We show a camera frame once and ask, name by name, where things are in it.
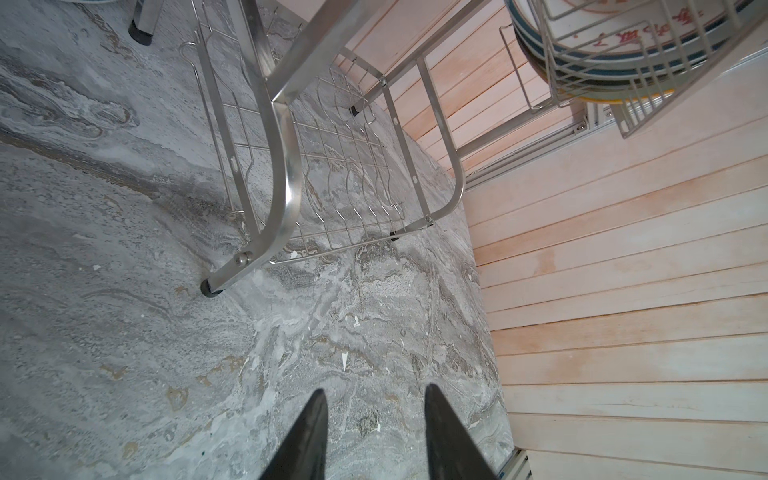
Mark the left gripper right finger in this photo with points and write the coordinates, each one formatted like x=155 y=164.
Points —
x=451 y=452

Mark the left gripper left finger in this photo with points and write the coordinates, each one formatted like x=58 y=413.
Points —
x=302 y=453

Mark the orange sunburst plate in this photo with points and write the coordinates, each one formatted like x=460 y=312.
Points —
x=621 y=30

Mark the star pattern orange rim plate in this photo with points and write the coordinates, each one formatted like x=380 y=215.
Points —
x=613 y=89

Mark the white plate green outline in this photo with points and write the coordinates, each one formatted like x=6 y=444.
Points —
x=601 y=73

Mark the steel two-tier dish rack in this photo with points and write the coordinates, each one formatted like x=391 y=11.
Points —
x=338 y=124

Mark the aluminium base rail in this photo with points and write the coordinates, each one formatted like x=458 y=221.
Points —
x=516 y=467

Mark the horizontal aluminium wall bar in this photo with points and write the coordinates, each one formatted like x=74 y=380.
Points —
x=546 y=134

